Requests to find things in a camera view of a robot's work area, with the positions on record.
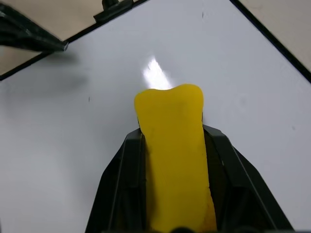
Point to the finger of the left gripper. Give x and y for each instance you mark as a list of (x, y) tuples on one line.
[(29, 36)]

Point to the yellow and black eraser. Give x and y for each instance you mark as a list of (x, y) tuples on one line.
[(175, 150)]

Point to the black-framed small whiteboard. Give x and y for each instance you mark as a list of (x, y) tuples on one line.
[(73, 145)]

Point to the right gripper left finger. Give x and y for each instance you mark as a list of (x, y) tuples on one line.
[(121, 184)]

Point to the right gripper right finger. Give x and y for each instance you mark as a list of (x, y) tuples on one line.
[(243, 189)]

